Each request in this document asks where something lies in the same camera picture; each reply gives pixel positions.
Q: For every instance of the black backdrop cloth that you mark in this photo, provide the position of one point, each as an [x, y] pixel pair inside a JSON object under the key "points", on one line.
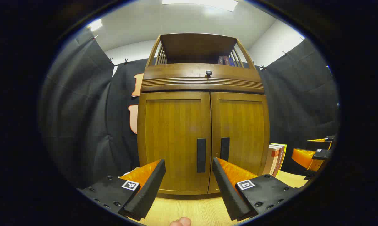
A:
{"points": [[82, 110]]}

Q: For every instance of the small ceiling light panel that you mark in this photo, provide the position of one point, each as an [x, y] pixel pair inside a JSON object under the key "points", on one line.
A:
{"points": [[95, 24]]}

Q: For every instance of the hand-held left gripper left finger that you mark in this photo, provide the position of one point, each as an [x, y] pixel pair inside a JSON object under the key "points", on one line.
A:
{"points": [[148, 191]]}

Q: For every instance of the white and orange book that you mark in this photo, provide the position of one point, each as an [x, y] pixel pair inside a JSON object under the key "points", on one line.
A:
{"points": [[270, 160]]}

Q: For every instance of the blue shelf book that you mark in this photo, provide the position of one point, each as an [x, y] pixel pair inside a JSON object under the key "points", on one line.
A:
{"points": [[231, 61]]}

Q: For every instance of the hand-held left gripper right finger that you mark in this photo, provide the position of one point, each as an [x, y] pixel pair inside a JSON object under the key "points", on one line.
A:
{"points": [[228, 191]]}

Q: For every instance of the wooden double-door shoe cabinet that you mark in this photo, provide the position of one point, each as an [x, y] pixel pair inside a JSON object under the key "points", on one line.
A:
{"points": [[195, 47]]}

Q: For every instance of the wooden shoe cabinet door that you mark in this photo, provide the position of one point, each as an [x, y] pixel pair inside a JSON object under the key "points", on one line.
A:
{"points": [[173, 131], [242, 125]]}

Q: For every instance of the large ceiling light panel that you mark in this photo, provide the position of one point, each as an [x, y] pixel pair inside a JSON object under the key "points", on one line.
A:
{"points": [[204, 3]]}

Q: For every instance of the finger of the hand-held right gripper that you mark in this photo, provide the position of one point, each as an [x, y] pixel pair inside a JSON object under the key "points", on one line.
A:
{"points": [[317, 145], [320, 154]]}

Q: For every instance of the ribbed wooden cabinet drawer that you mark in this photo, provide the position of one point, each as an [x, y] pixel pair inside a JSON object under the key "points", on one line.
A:
{"points": [[176, 73]]}

